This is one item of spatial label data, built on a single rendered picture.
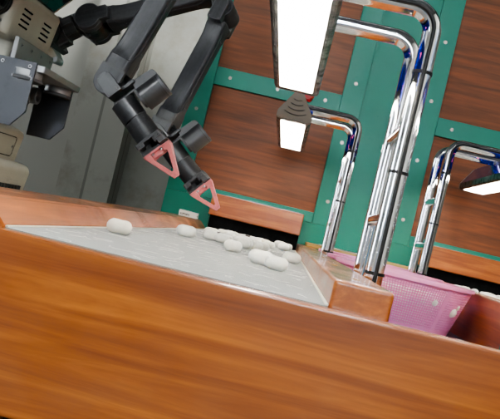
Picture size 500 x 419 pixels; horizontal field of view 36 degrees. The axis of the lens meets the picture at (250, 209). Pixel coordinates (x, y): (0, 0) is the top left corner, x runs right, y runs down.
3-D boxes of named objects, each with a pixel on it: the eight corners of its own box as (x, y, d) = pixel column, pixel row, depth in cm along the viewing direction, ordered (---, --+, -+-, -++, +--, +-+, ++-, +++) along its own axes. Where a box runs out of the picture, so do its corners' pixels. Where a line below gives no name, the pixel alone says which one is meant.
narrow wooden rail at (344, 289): (306, 399, 67) (335, 278, 68) (289, 276, 248) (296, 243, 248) (366, 415, 67) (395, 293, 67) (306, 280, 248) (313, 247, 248)
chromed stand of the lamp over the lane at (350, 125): (252, 272, 191) (293, 99, 192) (255, 268, 211) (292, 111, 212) (325, 290, 190) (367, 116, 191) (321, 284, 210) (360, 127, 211)
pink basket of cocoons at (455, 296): (329, 313, 133) (341, 259, 133) (321, 298, 159) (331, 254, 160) (479, 350, 131) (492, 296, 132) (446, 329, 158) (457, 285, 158)
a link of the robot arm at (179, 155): (160, 152, 202) (157, 150, 196) (181, 136, 202) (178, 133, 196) (176, 173, 202) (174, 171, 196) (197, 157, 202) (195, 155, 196)
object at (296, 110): (276, 116, 171) (283, 85, 172) (277, 146, 234) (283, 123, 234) (310, 124, 171) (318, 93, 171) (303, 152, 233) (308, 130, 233)
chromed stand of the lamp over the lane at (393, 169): (220, 315, 94) (305, -34, 95) (231, 300, 114) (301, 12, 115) (370, 352, 93) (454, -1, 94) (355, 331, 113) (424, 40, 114)
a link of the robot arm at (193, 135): (157, 140, 206) (146, 128, 198) (191, 114, 207) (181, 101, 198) (181, 172, 202) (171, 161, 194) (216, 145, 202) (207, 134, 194)
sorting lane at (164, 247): (-2, 248, 69) (4, 224, 69) (204, 234, 250) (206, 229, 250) (323, 327, 67) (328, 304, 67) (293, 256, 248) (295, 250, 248)
